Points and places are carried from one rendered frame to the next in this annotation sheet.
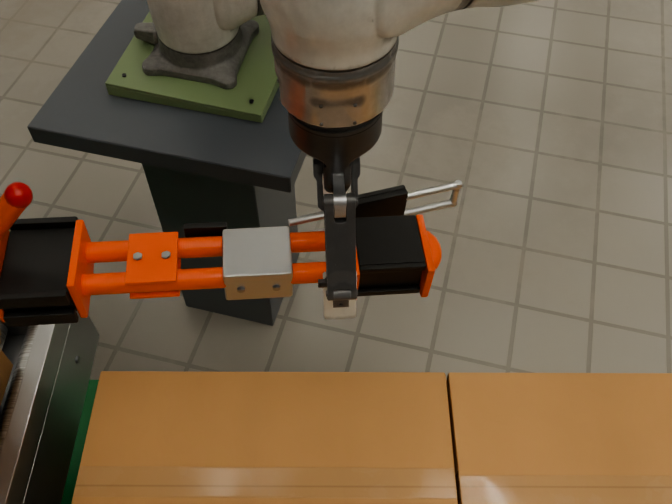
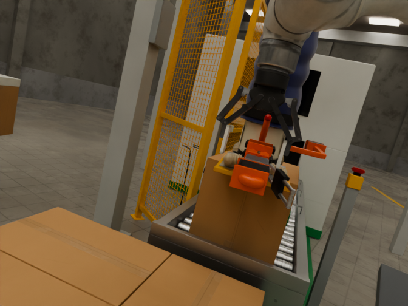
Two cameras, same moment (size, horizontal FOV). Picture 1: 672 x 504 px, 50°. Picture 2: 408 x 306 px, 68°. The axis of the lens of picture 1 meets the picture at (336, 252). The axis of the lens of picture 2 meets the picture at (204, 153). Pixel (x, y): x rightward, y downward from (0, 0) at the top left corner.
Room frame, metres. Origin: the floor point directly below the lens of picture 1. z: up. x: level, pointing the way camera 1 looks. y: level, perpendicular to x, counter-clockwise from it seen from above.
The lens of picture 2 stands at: (0.51, -0.72, 1.18)
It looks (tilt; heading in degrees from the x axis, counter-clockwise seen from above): 9 degrees down; 105
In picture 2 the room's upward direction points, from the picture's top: 14 degrees clockwise
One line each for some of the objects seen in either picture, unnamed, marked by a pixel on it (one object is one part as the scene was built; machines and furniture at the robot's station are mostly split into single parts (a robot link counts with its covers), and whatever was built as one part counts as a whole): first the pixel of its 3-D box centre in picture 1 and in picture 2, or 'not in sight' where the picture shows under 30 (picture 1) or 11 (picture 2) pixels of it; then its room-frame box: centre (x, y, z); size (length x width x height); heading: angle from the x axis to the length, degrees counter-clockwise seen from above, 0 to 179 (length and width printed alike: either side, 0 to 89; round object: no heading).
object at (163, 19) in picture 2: not in sight; (163, 24); (-0.54, 1.24, 1.62); 0.20 x 0.05 x 0.30; 90
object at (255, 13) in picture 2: not in sight; (238, 124); (-0.04, 2.27, 1.05); 1.17 x 0.10 x 2.10; 90
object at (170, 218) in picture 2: not in sight; (218, 191); (0.05, 1.66, 0.50); 2.31 x 0.05 x 0.19; 90
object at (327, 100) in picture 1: (335, 65); (277, 59); (0.43, 0.00, 1.31); 0.09 x 0.09 x 0.06
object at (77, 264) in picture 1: (43, 270); (258, 151); (0.41, 0.30, 1.07); 0.10 x 0.08 x 0.06; 6
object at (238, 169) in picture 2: (386, 257); (250, 175); (0.44, -0.05, 1.05); 0.08 x 0.07 x 0.05; 96
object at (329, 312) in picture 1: (339, 295); (225, 139); (0.36, 0.00, 1.10); 0.03 x 0.01 x 0.07; 93
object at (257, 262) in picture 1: (257, 263); (255, 166); (0.44, 0.08, 1.05); 0.07 x 0.07 x 0.04; 6
